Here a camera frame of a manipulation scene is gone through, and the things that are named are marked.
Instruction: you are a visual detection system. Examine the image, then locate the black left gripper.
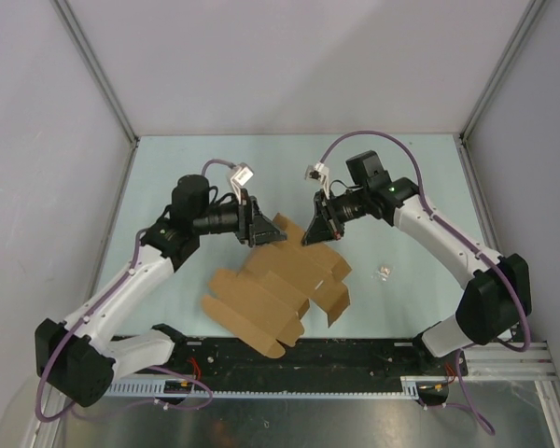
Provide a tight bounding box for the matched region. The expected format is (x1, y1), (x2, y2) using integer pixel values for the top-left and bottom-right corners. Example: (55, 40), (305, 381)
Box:
(193, 189), (287, 248)

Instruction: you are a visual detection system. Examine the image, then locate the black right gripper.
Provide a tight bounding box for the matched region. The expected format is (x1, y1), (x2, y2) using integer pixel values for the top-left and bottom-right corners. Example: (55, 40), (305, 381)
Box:
(302, 187), (369, 247)

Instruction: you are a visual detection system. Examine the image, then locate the brown cardboard box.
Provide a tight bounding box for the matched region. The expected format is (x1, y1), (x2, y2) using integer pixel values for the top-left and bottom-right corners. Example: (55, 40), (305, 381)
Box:
(202, 213), (351, 358)

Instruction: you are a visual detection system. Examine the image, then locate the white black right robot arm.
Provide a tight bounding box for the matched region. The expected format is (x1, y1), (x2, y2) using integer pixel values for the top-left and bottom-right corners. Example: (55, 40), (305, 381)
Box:
(301, 151), (531, 374)

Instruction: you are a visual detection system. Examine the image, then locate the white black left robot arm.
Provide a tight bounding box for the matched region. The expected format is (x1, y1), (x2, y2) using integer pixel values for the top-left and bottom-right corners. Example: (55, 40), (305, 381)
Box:
(35, 175), (287, 407)

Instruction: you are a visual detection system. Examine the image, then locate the small crumpled plastic scrap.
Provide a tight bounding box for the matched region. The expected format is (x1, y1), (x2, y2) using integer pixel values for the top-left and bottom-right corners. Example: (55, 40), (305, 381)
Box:
(374, 265), (392, 282)

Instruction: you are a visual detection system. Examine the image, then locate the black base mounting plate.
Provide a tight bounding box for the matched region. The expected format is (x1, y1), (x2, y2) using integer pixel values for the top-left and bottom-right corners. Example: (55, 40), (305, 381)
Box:
(162, 337), (454, 378)

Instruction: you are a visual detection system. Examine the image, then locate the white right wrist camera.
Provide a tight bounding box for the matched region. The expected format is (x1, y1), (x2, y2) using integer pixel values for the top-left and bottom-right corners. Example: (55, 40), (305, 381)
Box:
(304, 161), (330, 198)

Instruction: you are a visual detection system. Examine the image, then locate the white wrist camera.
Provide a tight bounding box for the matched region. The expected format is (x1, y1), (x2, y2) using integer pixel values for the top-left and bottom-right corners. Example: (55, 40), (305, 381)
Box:
(304, 161), (330, 198)
(226, 162), (254, 199)

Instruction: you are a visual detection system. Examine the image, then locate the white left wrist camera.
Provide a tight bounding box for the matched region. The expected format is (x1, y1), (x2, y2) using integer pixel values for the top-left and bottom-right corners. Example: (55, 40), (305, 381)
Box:
(226, 162), (254, 199)

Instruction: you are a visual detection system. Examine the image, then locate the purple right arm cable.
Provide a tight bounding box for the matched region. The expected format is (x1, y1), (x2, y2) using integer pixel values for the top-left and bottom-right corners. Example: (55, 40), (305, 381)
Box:
(316, 131), (532, 352)

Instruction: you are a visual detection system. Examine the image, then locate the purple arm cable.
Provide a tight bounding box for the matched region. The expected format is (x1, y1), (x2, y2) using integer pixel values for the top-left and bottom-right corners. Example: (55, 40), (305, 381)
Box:
(316, 131), (532, 352)
(35, 159), (234, 424)

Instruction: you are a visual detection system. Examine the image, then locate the grey slotted cable duct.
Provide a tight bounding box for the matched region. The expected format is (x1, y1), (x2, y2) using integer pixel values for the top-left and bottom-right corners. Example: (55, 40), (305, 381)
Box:
(105, 375), (419, 400)

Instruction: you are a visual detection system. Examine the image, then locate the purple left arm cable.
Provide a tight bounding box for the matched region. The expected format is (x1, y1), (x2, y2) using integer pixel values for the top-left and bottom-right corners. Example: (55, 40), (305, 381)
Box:
(35, 159), (234, 424)

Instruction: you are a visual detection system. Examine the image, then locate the left aluminium frame post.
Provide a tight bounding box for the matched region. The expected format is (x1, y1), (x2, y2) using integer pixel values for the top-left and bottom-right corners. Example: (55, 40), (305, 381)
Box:
(50, 0), (139, 146)

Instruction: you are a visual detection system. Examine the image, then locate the aluminium frame post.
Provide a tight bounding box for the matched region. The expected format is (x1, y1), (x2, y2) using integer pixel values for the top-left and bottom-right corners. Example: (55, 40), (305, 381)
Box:
(50, 0), (139, 146)
(459, 0), (550, 146)

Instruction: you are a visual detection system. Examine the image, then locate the right aluminium frame post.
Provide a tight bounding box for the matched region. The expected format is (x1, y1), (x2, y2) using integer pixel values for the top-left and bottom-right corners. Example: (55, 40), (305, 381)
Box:
(459, 0), (550, 146)

